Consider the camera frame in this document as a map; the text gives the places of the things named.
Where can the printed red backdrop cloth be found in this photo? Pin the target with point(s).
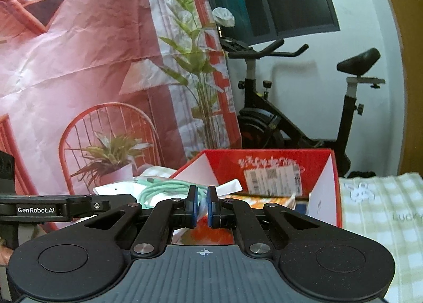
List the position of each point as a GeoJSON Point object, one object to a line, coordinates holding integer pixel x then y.
{"type": "Point", "coordinates": [94, 91]}

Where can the person left hand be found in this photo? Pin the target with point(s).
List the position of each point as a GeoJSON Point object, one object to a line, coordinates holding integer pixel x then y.
{"type": "Point", "coordinates": [5, 253]}

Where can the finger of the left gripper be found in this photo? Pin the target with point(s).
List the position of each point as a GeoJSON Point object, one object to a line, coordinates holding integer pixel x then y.
{"type": "Point", "coordinates": [91, 205]}

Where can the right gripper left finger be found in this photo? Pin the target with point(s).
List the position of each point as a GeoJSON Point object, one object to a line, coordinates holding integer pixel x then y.
{"type": "Point", "coordinates": [167, 216]}

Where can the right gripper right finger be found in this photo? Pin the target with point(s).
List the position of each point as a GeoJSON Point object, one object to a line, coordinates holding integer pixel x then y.
{"type": "Point", "coordinates": [237, 216]}

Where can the white shipping label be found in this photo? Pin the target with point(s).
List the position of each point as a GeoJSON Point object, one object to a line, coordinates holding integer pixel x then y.
{"type": "Point", "coordinates": [283, 181]}

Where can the checked bunny tablecloth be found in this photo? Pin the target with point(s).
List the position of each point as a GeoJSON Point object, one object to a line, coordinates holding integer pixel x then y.
{"type": "Point", "coordinates": [385, 209]}

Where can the red strawberry cardboard box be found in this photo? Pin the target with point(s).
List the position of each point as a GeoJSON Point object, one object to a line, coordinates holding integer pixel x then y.
{"type": "Point", "coordinates": [308, 174]}

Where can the wooden door panel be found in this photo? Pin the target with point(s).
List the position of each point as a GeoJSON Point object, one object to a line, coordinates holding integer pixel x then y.
{"type": "Point", "coordinates": [408, 15]}

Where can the white plastic bag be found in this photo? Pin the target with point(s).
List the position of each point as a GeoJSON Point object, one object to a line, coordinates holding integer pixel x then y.
{"type": "Point", "coordinates": [223, 17]}

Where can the mint green cable pack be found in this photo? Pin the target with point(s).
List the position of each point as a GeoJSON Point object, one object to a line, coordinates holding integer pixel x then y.
{"type": "Point", "coordinates": [148, 190]}

